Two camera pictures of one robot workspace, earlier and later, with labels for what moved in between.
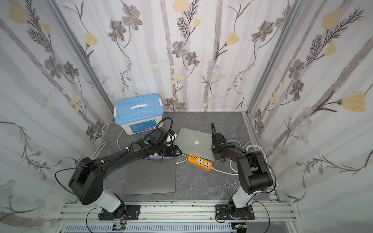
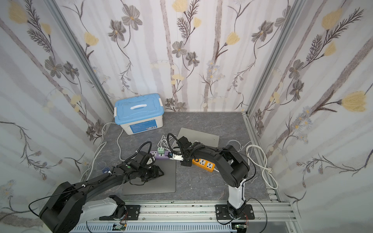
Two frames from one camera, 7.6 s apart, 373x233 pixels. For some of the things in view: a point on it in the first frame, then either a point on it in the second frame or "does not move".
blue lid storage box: [138, 114] does not move
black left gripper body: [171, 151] -> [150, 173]
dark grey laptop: [145, 176] does not move
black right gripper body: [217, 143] -> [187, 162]
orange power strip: [201, 162] does not move
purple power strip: [157, 158] does not move
